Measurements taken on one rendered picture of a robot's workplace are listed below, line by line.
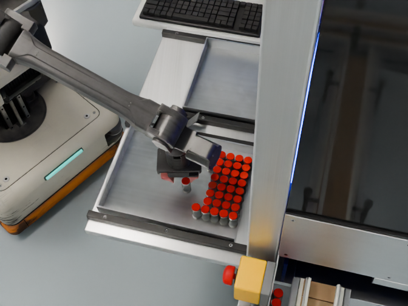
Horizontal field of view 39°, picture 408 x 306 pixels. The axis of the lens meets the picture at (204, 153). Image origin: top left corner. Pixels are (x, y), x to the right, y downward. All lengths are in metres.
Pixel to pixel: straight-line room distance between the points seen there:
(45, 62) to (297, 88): 0.60
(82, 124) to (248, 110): 0.96
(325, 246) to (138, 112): 0.45
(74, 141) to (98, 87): 1.16
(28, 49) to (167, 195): 0.50
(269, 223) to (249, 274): 0.14
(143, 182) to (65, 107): 1.03
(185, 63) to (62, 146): 0.80
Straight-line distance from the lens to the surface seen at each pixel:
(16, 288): 2.40
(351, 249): 1.12
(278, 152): 0.87
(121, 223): 1.39
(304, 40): 0.68
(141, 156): 1.50
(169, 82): 1.64
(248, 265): 1.18
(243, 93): 1.60
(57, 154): 2.30
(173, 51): 1.71
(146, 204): 1.42
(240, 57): 1.69
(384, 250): 1.11
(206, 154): 1.18
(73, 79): 1.18
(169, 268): 2.30
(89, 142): 2.33
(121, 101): 1.16
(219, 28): 1.86
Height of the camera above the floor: 2.13
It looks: 57 degrees down
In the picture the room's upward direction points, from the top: 4 degrees counter-clockwise
